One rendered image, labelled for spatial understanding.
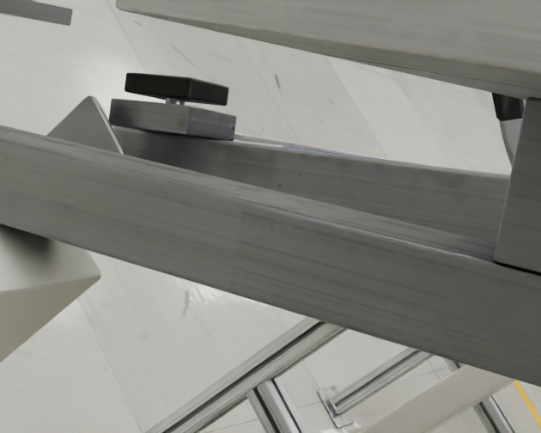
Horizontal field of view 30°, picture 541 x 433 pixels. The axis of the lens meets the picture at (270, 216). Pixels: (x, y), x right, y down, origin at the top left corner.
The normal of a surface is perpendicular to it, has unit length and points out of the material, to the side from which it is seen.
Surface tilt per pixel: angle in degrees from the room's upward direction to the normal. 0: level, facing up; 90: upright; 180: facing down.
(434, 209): 90
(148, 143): 90
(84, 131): 90
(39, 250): 0
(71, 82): 0
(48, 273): 0
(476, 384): 90
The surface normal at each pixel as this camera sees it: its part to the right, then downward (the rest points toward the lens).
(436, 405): -0.52, -0.03
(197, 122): 0.84, 0.14
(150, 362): 0.71, -0.56
